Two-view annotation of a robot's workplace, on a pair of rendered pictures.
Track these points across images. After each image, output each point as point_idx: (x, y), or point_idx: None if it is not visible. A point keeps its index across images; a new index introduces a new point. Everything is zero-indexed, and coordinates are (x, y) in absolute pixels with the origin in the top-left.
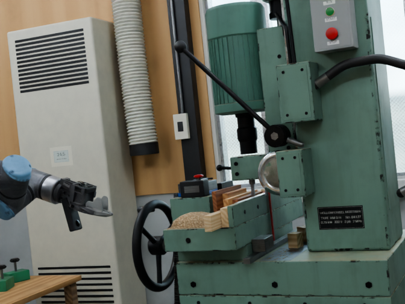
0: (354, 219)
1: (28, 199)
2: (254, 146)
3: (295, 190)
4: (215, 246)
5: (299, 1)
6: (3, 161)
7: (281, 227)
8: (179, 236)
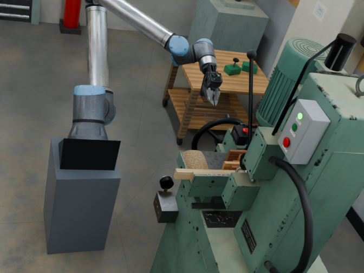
0: (251, 245)
1: (190, 61)
2: None
3: (225, 201)
4: (184, 184)
5: (307, 95)
6: (171, 38)
7: None
8: (181, 161)
